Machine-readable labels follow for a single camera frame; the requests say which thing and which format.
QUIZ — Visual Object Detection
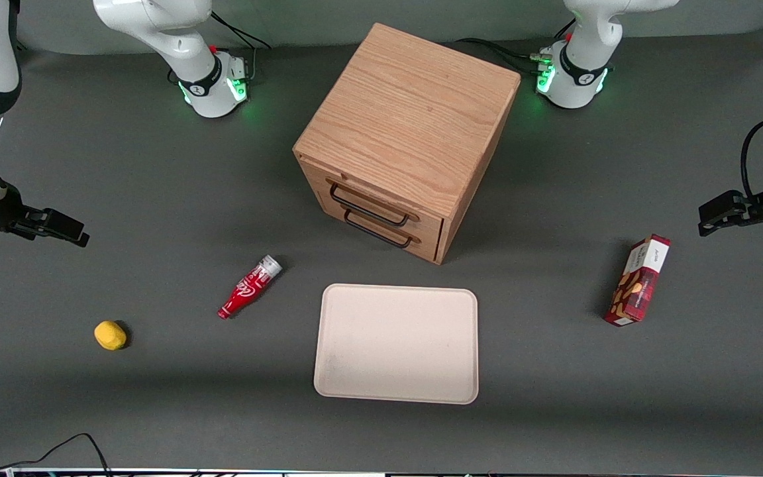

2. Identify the wooden drawer with handle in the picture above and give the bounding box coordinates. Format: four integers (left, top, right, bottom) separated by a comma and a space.
305, 159, 445, 229
319, 197, 444, 263

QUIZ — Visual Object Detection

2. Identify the black metal drawer handle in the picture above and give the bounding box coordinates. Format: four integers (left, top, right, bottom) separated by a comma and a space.
329, 182, 421, 228
343, 207, 421, 250

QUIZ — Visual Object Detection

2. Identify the wooden drawer cabinet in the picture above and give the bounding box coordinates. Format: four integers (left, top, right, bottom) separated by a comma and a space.
292, 22, 522, 266

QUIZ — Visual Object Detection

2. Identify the red cookie box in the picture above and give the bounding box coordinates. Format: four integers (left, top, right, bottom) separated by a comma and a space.
603, 233, 672, 327

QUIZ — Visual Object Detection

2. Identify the yellow lemon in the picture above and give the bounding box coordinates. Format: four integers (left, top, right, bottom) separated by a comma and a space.
93, 320, 128, 351

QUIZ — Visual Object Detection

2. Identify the red cola bottle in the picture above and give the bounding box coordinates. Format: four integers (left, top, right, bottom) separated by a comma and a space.
217, 255, 284, 321

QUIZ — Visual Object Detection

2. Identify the beige plastic tray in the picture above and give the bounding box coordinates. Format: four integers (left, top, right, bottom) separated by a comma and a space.
313, 284, 480, 405

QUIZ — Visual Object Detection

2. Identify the black floor cable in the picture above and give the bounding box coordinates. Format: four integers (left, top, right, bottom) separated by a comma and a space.
0, 433, 115, 477

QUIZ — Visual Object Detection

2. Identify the black right arm base cable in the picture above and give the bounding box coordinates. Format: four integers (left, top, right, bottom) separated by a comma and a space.
211, 10, 272, 83

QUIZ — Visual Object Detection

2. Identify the black arm base cable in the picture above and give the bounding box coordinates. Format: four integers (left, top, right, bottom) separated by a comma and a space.
454, 19, 578, 75
211, 10, 272, 83

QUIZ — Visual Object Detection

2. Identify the black left arm base cable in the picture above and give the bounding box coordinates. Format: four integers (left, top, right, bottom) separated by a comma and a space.
454, 19, 578, 75

